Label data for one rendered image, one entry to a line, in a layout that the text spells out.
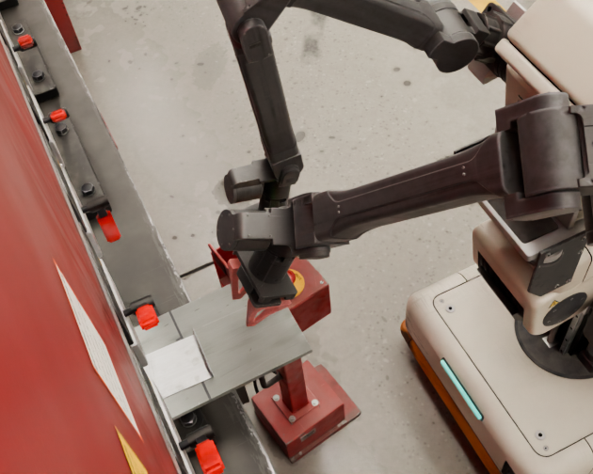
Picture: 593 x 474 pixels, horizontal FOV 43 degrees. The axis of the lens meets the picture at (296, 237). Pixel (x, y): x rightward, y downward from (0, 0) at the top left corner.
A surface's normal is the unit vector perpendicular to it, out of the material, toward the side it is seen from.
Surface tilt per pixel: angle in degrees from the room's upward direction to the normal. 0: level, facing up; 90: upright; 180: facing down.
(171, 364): 0
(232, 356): 0
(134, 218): 0
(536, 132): 46
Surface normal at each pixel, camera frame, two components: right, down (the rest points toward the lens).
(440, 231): -0.08, -0.58
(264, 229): 0.46, -0.15
